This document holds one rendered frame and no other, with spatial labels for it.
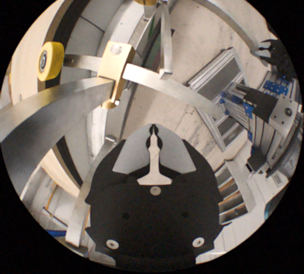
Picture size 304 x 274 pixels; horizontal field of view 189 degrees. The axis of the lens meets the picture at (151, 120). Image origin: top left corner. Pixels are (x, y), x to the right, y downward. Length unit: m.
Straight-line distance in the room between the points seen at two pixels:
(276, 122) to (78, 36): 0.64
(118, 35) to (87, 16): 0.17
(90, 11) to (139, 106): 0.99
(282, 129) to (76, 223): 0.57
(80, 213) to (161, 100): 1.07
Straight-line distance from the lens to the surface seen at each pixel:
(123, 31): 0.45
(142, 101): 1.05
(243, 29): 0.30
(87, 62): 0.23
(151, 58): 0.31
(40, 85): 0.29
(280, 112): 0.39
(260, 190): 2.72
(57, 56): 0.21
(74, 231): 0.31
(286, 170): 0.51
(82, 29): 0.38
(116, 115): 0.36
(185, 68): 1.07
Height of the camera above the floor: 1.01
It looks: 63 degrees down
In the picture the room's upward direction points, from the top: 179 degrees counter-clockwise
